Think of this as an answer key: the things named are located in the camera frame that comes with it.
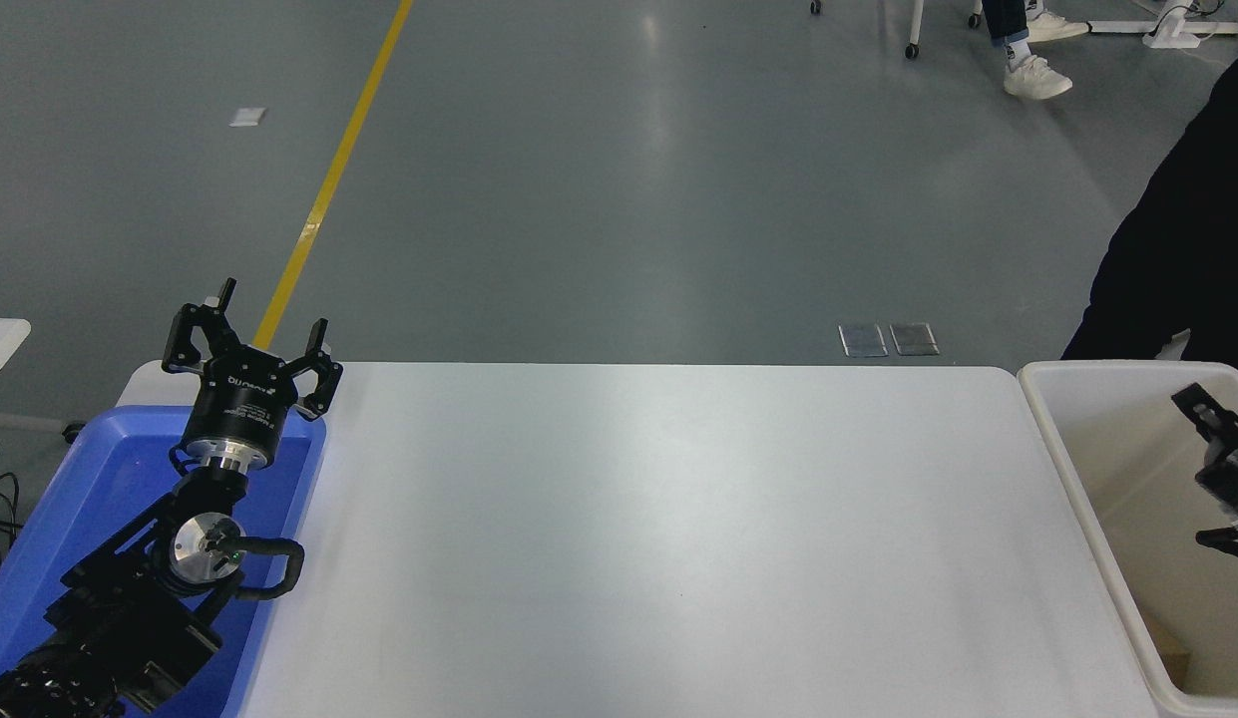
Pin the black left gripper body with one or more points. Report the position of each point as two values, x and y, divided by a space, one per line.
241 404

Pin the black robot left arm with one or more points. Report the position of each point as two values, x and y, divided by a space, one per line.
110 618

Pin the large pale plastic bin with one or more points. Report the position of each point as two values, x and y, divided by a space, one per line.
1107 469

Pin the blue plastic tray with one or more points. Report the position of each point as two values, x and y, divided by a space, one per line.
110 479

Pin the grey metal floor plate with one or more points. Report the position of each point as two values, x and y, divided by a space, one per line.
914 338
863 340

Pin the seated person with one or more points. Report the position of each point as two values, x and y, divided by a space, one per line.
1037 78

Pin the white floor stand base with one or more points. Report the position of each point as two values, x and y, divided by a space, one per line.
1172 38

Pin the white wheeled chair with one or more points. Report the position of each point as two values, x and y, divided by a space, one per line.
916 25

